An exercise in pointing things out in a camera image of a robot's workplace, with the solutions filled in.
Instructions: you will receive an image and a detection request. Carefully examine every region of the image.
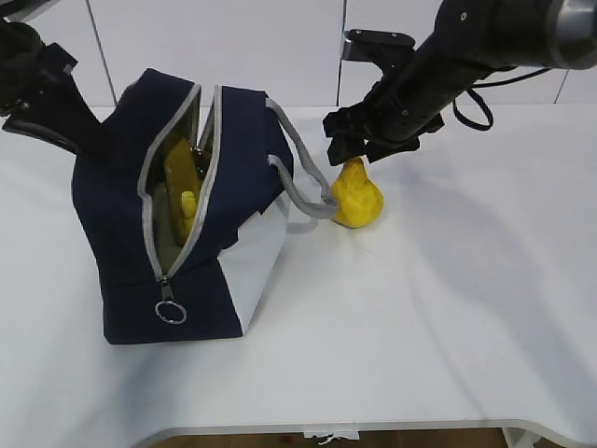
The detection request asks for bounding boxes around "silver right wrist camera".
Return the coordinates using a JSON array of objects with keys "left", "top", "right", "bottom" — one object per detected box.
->
[{"left": 341, "top": 29, "right": 415, "bottom": 63}]

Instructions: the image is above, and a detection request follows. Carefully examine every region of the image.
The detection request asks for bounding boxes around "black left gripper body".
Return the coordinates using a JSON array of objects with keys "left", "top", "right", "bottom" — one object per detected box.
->
[{"left": 1, "top": 21, "right": 77, "bottom": 117}]

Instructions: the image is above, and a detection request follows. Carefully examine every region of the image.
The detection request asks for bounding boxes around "navy blue lunch bag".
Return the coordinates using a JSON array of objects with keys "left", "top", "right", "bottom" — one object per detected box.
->
[{"left": 72, "top": 69, "right": 338, "bottom": 345}]

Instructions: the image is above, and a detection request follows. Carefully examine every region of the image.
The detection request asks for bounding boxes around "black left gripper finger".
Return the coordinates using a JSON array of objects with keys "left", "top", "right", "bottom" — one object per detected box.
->
[
  {"left": 2, "top": 114, "right": 80, "bottom": 155},
  {"left": 51, "top": 75, "right": 117, "bottom": 159}
]

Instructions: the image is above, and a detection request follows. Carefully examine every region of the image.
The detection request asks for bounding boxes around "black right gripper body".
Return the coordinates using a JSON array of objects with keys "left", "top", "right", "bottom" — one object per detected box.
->
[{"left": 323, "top": 80, "right": 444, "bottom": 152}]

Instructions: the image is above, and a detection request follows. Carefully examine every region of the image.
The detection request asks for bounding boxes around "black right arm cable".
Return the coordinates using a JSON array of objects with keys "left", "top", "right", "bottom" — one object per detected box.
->
[{"left": 451, "top": 67, "right": 551, "bottom": 132}]

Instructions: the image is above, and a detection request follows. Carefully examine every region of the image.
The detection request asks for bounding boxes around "yellow banana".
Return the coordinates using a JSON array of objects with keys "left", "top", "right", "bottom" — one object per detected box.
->
[{"left": 163, "top": 132, "right": 202, "bottom": 245}]

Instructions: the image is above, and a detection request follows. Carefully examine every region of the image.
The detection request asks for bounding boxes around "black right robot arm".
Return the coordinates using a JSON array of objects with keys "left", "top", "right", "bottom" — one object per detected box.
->
[{"left": 323, "top": 1, "right": 596, "bottom": 166}]

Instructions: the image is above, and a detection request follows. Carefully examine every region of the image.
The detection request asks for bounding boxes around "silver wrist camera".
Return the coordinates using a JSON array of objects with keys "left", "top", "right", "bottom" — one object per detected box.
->
[
  {"left": 0, "top": 0, "right": 52, "bottom": 22},
  {"left": 341, "top": 29, "right": 415, "bottom": 63}
]

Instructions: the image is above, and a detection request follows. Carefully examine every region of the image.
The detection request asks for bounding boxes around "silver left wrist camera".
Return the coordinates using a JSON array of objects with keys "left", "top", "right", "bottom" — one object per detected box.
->
[{"left": 0, "top": 0, "right": 52, "bottom": 22}]

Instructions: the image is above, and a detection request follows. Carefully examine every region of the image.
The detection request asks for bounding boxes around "green lid food container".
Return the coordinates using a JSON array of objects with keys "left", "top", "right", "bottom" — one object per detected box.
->
[{"left": 152, "top": 182, "right": 185, "bottom": 275}]

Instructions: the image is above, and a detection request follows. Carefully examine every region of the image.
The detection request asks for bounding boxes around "yellow pear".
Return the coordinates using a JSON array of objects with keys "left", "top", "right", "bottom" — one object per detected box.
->
[{"left": 331, "top": 158, "right": 384, "bottom": 229}]

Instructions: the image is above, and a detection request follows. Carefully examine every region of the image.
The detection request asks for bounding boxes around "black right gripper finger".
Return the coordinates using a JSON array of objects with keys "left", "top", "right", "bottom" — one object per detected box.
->
[
  {"left": 326, "top": 133, "right": 368, "bottom": 165},
  {"left": 366, "top": 139, "right": 401, "bottom": 163}
]

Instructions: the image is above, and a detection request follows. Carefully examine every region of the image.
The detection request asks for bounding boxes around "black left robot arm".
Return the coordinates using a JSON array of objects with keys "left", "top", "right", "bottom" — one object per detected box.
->
[{"left": 1, "top": 20, "right": 116, "bottom": 161}]

